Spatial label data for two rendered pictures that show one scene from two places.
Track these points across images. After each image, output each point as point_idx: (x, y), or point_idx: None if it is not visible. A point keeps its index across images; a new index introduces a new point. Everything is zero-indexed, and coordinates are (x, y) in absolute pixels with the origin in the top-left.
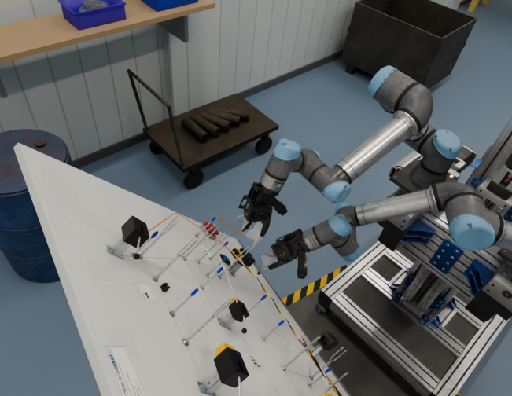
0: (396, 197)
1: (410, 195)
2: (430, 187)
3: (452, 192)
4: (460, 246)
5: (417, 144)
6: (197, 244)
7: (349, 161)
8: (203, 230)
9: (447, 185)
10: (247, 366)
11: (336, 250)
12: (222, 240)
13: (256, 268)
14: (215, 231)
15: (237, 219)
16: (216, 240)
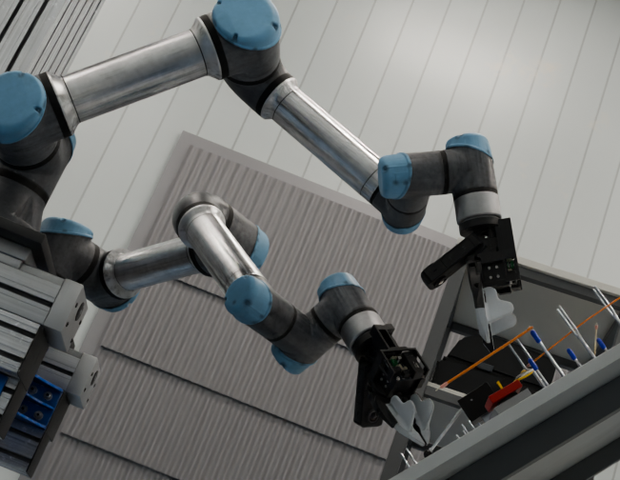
0: (230, 237)
1: (225, 227)
2: (213, 207)
3: (225, 206)
4: None
5: (54, 144)
6: None
7: None
8: (611, 303)
9: (212, 198)
10: None
11: (330, 348)
12: (569, 326)
13: (438, 437)
14: (597, 296)
15: (510, 311)
16: (577, 330)
